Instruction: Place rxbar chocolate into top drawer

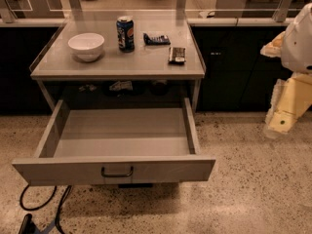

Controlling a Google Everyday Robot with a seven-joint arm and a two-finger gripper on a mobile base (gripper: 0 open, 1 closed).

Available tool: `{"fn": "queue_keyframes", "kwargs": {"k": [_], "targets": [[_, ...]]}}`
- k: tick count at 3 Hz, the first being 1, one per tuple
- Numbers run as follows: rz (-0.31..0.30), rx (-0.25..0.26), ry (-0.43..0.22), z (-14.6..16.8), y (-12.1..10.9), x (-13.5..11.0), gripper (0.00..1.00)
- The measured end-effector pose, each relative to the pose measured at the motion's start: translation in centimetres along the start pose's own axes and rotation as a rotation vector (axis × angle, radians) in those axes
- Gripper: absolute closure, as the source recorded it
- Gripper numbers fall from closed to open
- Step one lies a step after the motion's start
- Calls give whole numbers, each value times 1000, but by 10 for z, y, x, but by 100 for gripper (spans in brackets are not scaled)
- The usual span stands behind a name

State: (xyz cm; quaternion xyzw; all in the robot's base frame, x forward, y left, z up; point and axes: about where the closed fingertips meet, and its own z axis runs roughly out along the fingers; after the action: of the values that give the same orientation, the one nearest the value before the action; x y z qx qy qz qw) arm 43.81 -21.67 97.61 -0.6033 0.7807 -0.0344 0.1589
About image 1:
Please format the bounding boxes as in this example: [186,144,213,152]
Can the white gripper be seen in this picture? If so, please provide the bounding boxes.
[260,3,312,138]

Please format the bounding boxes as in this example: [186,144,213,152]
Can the open grey top drawer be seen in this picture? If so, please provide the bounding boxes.
[12,98,215,186]

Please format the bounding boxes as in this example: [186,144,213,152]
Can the blue pepsi can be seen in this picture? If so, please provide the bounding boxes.
[116,16,135,52]

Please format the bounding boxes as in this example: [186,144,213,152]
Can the white ceramic bowl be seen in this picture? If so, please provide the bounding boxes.
[67,33,104,62]

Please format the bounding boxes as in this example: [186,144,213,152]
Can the grey cabinet with counter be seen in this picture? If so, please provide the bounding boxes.
[31,10,205,107]

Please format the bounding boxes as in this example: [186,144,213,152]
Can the black plug on floor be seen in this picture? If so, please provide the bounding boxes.
[19,214,35,234]

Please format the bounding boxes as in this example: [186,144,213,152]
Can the black drawer handle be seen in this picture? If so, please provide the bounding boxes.
[100,166,134,178]

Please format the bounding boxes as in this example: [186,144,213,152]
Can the black floor cable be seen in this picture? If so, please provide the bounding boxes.
[19,184,73,234]

